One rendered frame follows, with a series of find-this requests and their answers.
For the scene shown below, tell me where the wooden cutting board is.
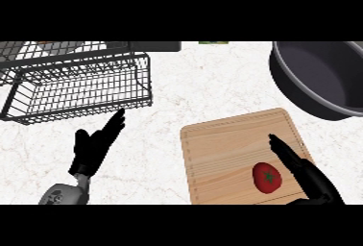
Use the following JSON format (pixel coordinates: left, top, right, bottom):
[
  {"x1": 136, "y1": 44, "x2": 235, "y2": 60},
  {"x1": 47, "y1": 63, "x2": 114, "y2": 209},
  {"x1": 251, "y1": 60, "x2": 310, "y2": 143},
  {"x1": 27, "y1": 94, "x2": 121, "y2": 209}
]
[{"x1": 179, "y1": 107, "x2": 317, "y2": 206}]

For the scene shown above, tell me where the black wire basket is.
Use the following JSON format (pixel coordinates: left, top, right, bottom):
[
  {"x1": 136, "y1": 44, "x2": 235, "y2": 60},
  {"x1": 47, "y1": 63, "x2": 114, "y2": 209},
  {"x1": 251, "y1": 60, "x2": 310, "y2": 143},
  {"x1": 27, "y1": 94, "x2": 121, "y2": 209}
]
[{"x1": 0, "y1": 40, "x2": 155, "y2": 126}]

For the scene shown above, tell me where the red tomato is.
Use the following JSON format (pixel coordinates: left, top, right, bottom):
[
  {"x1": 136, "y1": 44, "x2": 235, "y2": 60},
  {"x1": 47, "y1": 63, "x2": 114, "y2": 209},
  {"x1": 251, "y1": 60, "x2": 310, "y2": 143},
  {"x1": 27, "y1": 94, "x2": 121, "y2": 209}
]
[{"x1": 251, "y1": 161, "x2": 284, "y2": 195}]

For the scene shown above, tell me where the dark grey block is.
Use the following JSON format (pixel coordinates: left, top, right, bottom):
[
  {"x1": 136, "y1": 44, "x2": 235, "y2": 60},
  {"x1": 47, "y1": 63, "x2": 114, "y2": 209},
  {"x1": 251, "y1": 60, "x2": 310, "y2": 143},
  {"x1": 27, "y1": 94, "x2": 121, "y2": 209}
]
[{"x1": 129, "y1": 40, "x2": 183, "y2": 53}]

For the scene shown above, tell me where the dark grey pot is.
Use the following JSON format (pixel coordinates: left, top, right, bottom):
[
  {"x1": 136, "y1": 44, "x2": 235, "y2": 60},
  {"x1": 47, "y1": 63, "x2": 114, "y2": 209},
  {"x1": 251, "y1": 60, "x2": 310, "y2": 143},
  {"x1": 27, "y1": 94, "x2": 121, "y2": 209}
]
[{"x1": 269, "y1": 40, "x2": 363, "y2": 122}]

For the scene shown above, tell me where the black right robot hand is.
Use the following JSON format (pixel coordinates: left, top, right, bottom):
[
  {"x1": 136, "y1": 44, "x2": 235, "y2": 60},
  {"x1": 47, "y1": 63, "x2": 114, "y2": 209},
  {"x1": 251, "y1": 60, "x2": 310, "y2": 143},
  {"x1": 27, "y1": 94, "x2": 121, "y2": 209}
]
[{"x1": 267, "y1": 133, "x2": 345, "y2": 206}]

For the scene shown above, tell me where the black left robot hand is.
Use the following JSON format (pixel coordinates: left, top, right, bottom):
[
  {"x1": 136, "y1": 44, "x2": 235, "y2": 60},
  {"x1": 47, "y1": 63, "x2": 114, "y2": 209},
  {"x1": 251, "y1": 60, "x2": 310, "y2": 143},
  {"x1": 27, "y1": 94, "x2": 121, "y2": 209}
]
[{"x1": 68, "y1": 108, "x2": 127, "y2": 178}]

